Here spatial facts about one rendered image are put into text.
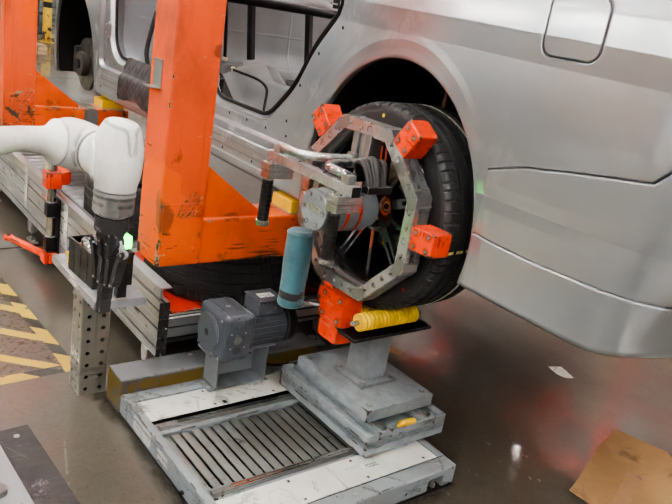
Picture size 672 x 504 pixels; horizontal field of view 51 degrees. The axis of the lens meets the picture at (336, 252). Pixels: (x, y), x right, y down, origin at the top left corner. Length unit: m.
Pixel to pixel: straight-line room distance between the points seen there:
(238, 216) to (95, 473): 0.95
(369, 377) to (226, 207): 0.77
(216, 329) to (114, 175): 0.98
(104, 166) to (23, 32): 2.59
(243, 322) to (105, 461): 0.61
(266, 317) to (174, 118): 0.76
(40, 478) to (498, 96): 1.45
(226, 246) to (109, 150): 1.04
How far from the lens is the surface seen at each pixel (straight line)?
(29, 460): 1.90
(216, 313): 2.44
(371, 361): 2.48
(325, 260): 1.96
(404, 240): 2.05
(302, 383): 2.56
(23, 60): 4.14
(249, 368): 2.76
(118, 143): 1.57
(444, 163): 2.05
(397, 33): 2.23
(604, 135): 1.76
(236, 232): 2.53
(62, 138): 1.67
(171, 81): 2.29
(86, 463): 2.39
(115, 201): 1.60
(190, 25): 2.29
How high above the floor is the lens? 1.41
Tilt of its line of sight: 18 degrees down
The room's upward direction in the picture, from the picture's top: 10 degrees clockwise
